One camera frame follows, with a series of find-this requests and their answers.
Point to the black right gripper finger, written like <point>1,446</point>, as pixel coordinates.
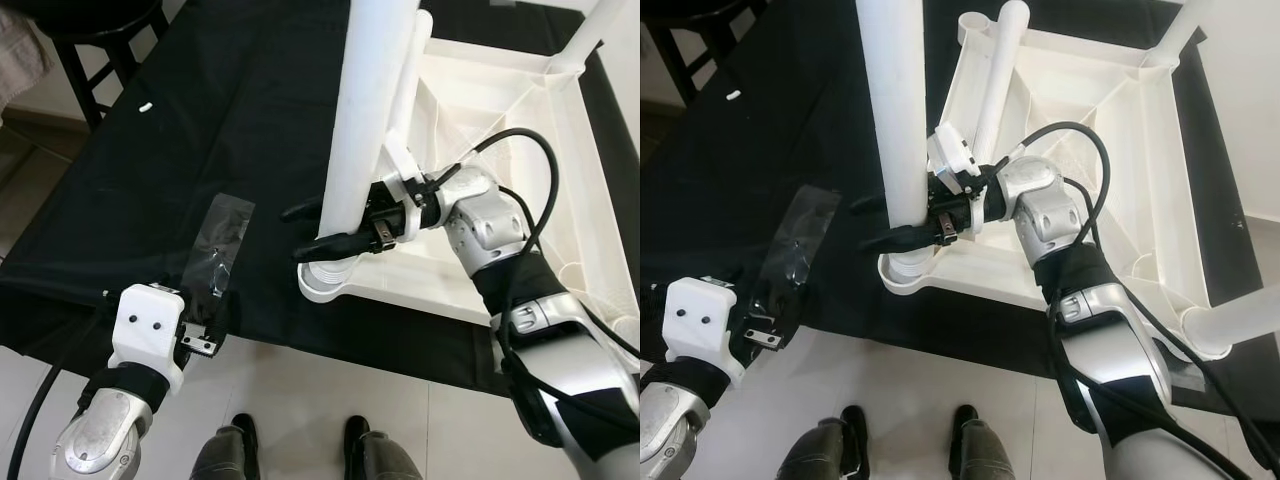
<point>335,246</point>
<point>905,243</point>
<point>868,205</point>
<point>303,211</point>

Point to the white plastic table leg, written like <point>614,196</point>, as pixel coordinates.
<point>1180,30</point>
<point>1235,325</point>
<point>895,100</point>
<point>410,80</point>
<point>590,35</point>
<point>1000,80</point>
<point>365,100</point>

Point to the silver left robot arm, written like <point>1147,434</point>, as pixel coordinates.
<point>675,430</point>
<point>105,430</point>

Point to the clear plastic bag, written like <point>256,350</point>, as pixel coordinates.
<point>795,245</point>
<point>220,245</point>

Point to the black tablecloth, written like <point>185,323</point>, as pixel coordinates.
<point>760,170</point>
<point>150,200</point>

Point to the white plastic table top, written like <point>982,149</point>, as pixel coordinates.
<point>1100,180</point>
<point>520,200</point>

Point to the black stool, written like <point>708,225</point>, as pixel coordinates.
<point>100,50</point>
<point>700,45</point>

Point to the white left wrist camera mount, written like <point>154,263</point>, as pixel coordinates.
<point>705,320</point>
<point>148,325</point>

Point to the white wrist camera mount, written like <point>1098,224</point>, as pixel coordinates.
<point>705,320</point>
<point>148,325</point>
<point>400,160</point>
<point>950,150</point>

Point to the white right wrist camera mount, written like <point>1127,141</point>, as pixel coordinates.
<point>400,160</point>
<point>950,150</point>

